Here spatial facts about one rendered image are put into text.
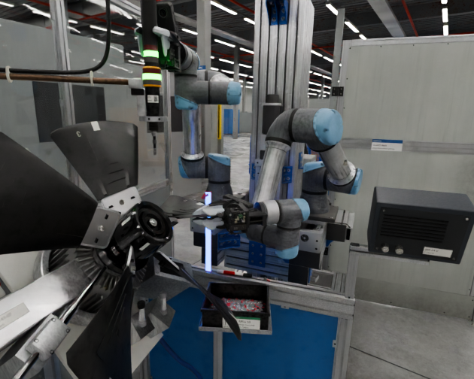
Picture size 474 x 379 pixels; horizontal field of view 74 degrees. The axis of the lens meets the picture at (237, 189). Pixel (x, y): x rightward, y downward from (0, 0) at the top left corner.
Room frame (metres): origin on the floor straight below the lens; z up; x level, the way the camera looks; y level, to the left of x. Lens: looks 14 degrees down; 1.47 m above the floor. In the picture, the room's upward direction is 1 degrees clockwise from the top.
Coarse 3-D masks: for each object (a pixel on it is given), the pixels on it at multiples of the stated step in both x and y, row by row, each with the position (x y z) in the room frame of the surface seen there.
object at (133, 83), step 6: (132, 84) 0.78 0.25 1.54; (138, 84) 0.78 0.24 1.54; (132, 90) 0.77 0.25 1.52; (138, 90) 0.78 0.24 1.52; (138, 96) 0.78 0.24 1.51; (138, 102) 0.78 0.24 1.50; (138, 108) 0.78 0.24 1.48; (144, 108) 0.78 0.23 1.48; (138, 114) 0.78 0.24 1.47; (144, 114) 0.78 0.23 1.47; (144, 120) 0.77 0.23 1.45; (150, 120) 0.77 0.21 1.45; (156, 120) 0.77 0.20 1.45; (162, 120) 0.78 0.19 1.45
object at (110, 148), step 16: (64, 128) 0.84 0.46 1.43; (80, 128) 0.85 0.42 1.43; (112, 128) 0.89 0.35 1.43; (128, 128) 0.92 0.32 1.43; (64, 144) 0.81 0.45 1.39; (80, 144) 0.82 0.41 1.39; (96, 144) 0.84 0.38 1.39; (112, 144) 0.85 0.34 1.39; (128, 144) 0.87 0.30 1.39; (80, 160) 0.80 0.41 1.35; (96, 160) 0.81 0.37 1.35; (112, 160) 0.82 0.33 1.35; (128, 160) 0.83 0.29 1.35; (96, 176) 0.78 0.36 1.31; (112, 176) 0.79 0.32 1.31; (128, 176) 0.80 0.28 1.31; (96, 192) 0.76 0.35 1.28; (112, 192) 0.77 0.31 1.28
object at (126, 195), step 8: (120, 192) 0.77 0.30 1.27; (128, 192) 0.78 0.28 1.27; (136, 192) 0.78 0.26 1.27; (104, 200) 0.76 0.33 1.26; (112, 200) 0.76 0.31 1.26; (128, 200) 0.76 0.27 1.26; (136, 200) 0.76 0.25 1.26; (112, 208) 0.75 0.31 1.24; (120, 208) 0.75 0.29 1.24; (128, 208) 0.75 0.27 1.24; (120, 216) 0.74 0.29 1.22
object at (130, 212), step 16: (144, 208) 0.72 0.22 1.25; (160, 208) 0.75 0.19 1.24; (128, 224) 0.66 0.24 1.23; (144, 224) 0.67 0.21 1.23; (160, 224) 0.71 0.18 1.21; (112, 240) 0.69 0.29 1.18; (128, 240) 0.65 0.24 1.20; (144, 240) 0.64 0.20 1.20; (160, 240) 0.67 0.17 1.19; (112, 256) 0.66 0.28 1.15; (144, 256) 0.68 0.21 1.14
